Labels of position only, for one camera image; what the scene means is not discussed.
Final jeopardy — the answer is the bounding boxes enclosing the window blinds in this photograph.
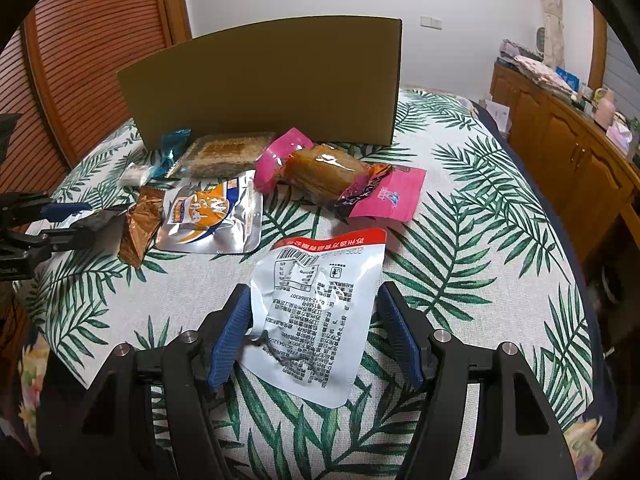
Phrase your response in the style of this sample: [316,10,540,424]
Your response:
[592,5,640,123]

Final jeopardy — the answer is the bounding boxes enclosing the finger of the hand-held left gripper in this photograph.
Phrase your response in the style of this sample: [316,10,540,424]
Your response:
[0,209,126,281]
[0,192,93,226]

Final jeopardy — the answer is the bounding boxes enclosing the green leaf print tablecloth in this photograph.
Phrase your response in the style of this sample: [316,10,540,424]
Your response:
[15,87,601,480]

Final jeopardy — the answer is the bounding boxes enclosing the grey foil snack packet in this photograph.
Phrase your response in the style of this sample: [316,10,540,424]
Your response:
[75,209,128,253]

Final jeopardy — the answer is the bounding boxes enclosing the wooden cabinet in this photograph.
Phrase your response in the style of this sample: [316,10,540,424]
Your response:
[490,60,640,261]

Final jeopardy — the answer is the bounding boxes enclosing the brown cardboard box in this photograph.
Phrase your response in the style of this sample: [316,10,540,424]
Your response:
[117,17,403,151]

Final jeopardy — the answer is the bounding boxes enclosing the small white snack packet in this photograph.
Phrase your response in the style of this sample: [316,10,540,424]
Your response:
[122,162,151,186]

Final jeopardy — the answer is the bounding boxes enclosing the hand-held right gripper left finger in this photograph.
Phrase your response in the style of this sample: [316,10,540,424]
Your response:
[47,284,251,480]

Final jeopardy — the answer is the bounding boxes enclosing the pink-ended cake packet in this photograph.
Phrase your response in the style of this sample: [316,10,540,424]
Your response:
[254,128,396,209]

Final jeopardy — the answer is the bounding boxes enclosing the clear sesame bar pack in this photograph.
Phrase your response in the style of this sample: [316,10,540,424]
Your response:
[167,131,278,179]

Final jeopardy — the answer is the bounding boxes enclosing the blue foil snack packet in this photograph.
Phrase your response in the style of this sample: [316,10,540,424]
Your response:
[150,129,192,177]

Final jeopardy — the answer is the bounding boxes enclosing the white lace curtain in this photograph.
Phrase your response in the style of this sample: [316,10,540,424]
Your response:
[537,0,566,66]

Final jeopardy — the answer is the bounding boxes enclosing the pink bottle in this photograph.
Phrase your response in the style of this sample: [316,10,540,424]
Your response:
[595,87,617,126]

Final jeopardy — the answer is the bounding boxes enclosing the blue box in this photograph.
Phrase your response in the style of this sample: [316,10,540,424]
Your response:
[555,67,581,91]

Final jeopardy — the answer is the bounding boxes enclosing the white red-topped snack packet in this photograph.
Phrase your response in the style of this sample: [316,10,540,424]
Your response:
[239,228,388,407]

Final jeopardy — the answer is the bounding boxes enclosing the pink black-trimmed snack packet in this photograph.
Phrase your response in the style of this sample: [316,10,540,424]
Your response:
[334,164,427,223]

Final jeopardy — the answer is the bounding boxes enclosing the pile of folded cloths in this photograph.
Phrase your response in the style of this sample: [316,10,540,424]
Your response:
[500,37,576,93]

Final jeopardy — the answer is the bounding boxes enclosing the silver orange snack packet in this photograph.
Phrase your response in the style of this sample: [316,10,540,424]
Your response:
[155,170,264,254]

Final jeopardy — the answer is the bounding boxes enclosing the brown foil snack packet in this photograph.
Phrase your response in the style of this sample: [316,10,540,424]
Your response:
[119,186,167,267]

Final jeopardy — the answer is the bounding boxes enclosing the louvered wooden door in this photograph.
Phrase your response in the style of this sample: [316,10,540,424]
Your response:
[0,0,193,196]

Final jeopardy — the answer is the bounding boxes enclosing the white paper sheet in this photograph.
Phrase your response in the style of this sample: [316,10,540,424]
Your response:
[482,100,511,134]

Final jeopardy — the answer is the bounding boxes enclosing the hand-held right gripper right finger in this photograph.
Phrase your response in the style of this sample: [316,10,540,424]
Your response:
[376,282,591,480]

